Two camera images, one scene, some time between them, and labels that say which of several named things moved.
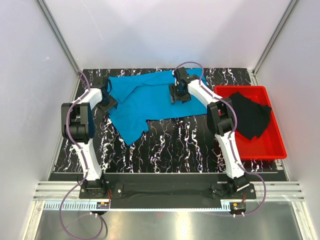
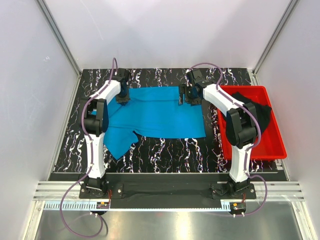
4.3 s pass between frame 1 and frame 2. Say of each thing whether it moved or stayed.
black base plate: stayed
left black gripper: moved
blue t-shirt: moved
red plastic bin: stayed
